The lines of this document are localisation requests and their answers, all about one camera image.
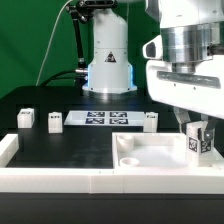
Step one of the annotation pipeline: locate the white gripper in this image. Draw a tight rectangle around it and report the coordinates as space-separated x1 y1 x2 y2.
142 35 224 153

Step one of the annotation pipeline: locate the black cable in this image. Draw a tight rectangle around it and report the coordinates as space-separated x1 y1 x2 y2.
40 70 84 88

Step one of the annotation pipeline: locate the white U-shaped fence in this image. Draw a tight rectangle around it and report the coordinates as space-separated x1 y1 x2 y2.
0 134 224 194

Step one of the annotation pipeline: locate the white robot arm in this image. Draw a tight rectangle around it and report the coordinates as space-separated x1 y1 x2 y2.
83 0 224 152

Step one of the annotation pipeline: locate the white square tabletop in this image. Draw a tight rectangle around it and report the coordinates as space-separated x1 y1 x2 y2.
111 131 224 169

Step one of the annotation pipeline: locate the white marker tag sheet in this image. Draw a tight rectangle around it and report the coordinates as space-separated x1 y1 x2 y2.
64 111 145 126

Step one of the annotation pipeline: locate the grey cable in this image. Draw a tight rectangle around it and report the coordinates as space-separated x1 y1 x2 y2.
35 0 75 87

